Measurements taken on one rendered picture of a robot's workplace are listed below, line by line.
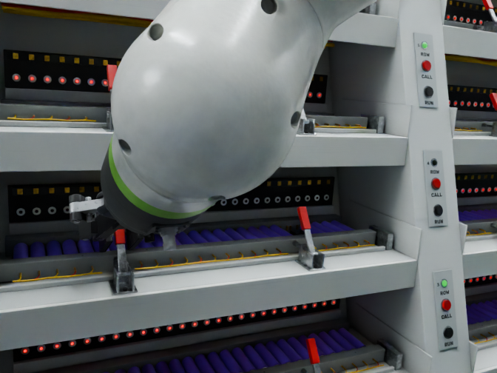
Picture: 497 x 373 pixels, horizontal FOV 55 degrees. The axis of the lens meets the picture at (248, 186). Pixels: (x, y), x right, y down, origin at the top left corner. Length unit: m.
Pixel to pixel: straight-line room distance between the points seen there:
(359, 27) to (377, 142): 0.18
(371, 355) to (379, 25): 0.53
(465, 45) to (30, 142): 0.72
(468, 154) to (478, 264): 0.19
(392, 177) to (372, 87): 0.16
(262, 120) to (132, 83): 0.07
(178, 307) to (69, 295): 0.13
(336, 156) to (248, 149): 0.48
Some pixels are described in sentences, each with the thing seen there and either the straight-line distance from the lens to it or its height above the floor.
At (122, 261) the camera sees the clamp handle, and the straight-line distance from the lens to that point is 0.60.
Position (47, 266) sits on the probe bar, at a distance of 0.64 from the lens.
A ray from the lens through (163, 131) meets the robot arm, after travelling 0.24.
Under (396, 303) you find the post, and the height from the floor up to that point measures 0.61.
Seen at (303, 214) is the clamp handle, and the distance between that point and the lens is 0.70.
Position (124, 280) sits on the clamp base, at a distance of 0.62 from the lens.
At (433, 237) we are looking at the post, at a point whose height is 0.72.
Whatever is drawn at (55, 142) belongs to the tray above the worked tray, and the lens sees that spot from 0.58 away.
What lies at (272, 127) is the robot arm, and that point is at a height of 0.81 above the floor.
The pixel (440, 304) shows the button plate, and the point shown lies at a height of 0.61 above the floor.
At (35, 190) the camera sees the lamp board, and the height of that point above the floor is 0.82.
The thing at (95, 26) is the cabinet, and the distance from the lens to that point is 0.84.
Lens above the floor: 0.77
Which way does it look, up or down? 3 degrees up
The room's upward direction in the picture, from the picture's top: 3 degrees counter-clockwise
